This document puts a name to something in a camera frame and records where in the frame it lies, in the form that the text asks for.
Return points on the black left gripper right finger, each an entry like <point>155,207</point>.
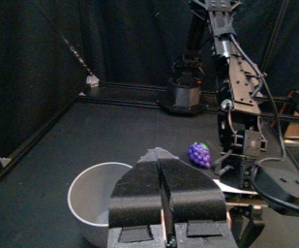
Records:
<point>194,193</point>

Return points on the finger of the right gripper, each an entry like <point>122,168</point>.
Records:
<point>226,169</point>
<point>222,157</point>

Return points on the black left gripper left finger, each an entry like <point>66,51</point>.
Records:
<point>134,193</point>

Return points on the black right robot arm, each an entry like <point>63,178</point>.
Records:
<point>238,87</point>

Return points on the purple toy grapes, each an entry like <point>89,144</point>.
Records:
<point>199,155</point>

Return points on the white round cup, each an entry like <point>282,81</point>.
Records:
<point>89,193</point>

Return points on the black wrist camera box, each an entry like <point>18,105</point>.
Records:
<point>285,190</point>

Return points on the black frame rail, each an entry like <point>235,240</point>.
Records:
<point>130,97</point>
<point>31,142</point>

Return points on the white corner bracket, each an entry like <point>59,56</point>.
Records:
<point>93,80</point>

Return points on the black upright frame post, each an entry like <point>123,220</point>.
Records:
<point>277,32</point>

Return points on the thin diagonal frame rod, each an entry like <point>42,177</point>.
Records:
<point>71,50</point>

